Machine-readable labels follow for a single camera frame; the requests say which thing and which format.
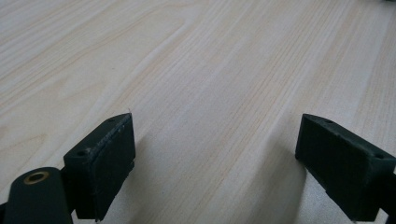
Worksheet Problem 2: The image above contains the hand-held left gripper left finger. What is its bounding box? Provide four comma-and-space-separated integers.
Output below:
63, 112, 136, 222

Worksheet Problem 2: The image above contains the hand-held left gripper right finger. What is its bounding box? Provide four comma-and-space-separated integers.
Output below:
294, 113, 396, 222

